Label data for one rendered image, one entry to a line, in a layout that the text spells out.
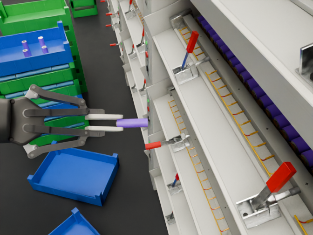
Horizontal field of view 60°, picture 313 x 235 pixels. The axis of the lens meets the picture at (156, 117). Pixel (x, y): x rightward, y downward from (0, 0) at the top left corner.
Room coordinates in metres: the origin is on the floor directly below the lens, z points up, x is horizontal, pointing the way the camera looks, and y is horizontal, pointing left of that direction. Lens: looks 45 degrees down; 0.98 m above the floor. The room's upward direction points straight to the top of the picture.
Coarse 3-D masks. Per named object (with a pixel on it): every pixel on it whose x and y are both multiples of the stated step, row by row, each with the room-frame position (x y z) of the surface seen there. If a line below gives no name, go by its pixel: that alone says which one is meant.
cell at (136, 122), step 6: (120, 120) 0.39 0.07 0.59; (126, 120) 0.39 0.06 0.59; (132, 120) 0.39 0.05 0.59; (138, 120) 0.39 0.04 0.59; (144, 120) 0.39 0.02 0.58; (120, 126) 0.38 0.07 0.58; (126, 126) 0.38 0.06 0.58; (132, 126) 0.38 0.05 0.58; (138, 126) 0.38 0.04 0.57; (144, 126) 0.39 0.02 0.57
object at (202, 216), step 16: (160, 96) 0.58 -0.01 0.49; (160, 112) 0.52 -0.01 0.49; (176, 112) 0.51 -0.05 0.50; (176, 128) 0.45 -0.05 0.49; (176, 160) 0.37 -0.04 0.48; (192, 160) 0.36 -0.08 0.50; (192, 176) 0.32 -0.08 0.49; (192, 192) 0.28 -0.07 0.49; (208, 192) 0.28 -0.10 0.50; (192, 208) 0.25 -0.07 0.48; (208, 208) 0.25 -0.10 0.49; (208, 224) 0.22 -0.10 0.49
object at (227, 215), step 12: (180, 108) 0.49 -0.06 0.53; (180, 132) 0.43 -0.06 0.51; (192, 132) 0.41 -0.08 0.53; (204, 156) 0.34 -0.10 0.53; (204, 168) 0.32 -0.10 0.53; (204, 180) 0.30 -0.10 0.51; (216, 180) 0.29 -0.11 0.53; (204, 192) 0.27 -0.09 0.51; (216, 192) 0.26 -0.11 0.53; (228, 216) 0.21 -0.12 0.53; (228, 228) 0.20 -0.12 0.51
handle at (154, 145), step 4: (168, 140) 0.40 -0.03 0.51; (172, 140) 0.40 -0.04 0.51; (176, 140) 0.40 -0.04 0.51; (148, 144) 0.39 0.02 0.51; (152, 144) 0.39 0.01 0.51; (156, 144) 0.39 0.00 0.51; (160, 144) 0.39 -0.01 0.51; (164, 144) 0.39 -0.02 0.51; (168, 144) 0.39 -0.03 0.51; (148, 148) 0.38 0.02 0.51; (152, 148) 0.38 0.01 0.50
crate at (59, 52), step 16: (32, 32) 1.03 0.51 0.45; (48, 32) 1.05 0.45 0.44; (64, 32) 1.02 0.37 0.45; (0, 48) 0.98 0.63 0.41; (16, 48) 0.98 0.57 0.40; (32, 48) 0.98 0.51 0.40; (48, 48) 0.98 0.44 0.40; (64, 48) 0.98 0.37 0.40; (0, 64) 0.80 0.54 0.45; (16, 64) 0.82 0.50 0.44; (32, 64) 0.84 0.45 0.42; (48, 64) 0.86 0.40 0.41
